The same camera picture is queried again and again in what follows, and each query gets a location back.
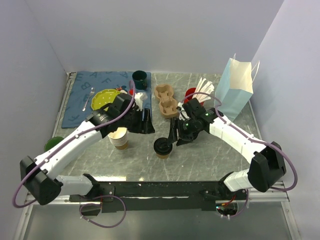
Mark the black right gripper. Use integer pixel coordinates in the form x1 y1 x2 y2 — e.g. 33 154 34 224
166 116 198 146

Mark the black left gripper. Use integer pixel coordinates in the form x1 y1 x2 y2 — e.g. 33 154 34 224
119 107 155 134

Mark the black plastic cup lid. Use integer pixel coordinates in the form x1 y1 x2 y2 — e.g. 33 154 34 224
153 137 173 156

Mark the brown paper cup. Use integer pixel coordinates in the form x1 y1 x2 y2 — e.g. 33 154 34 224
156 153 170 159

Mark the light blue paper bag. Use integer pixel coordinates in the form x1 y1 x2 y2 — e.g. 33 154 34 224
214 56 260 122

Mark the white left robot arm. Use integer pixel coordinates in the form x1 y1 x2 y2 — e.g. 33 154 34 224
20 92 155 205

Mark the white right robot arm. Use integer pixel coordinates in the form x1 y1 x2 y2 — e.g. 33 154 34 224
168 99 287 200

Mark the brown pulp cup carrier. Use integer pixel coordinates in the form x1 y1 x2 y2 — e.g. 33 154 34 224
154 84 179 119

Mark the stack of brown paper cups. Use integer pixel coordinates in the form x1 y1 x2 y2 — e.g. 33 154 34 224
107 127 128 150

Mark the red cup holder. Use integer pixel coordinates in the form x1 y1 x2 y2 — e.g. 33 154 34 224
185 87 196 100

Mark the dark green mug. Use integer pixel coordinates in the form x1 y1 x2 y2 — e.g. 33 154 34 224
132 70 148 90

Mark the yellow-green dotted plate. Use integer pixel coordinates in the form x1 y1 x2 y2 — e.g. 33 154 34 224
91 89 121 110

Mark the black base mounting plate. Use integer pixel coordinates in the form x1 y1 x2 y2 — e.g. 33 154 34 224
69 181 247 213

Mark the silver fork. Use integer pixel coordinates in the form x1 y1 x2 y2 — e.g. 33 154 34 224
82 87 95 112

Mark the blue alphabet cloth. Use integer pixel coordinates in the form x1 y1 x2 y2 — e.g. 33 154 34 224
61 70 153 129

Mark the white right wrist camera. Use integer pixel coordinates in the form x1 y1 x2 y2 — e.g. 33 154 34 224
176 106 190 121

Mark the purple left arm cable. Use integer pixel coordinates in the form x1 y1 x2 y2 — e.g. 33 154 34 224
12 80 137 209

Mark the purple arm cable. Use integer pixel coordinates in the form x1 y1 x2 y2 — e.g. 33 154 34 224
12 80 137 209
179 92 298 192

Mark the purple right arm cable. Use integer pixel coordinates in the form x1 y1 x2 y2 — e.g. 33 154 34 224
179 92 298 192

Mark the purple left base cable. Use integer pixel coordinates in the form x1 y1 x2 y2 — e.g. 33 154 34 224
79 195 127 229

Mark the aluminium frame rail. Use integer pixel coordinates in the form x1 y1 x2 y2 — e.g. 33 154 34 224
249 188 290 202

